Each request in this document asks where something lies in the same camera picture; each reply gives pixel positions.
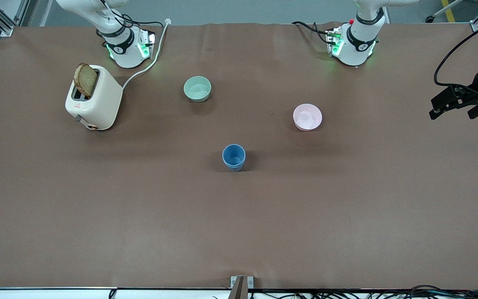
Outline black cable bundle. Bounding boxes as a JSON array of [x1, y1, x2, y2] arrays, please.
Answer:
[[212, 284, 478, 299]]

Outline brown bread slice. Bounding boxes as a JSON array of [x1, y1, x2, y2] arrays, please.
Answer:
[[74, 63, 98, 98]]

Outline black caster wheel leg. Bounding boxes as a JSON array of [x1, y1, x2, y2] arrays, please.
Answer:
[[426, 0, 464, 23]]

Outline metal bracket with brown post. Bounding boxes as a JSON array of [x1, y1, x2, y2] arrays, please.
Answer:
[[230, 276, 254, 299]]

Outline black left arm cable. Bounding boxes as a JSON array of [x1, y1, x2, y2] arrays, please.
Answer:
[[434, 23, 478, 100]]

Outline brown table cover sheet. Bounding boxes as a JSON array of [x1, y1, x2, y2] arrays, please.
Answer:
[[0, 21, 478, 290]]

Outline white toaster power cable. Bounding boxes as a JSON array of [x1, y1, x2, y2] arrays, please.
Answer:
[[122, 18, 172, 91]]

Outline pink bowl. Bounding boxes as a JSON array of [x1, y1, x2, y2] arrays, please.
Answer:
[[293, 103, 323, 132]]

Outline black base power cable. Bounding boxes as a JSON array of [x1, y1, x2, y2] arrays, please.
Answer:
[[292, 21, 333, 44]]

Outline white table edge rail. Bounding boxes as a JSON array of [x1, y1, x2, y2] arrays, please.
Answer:
[[0, 287, 478, 299]]

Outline cream white toaster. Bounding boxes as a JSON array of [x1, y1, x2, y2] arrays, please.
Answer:
[[65, 64, 123, 131]]

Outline mint green bowl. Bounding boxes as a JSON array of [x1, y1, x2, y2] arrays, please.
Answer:
[[183, 76, 212, 103]]

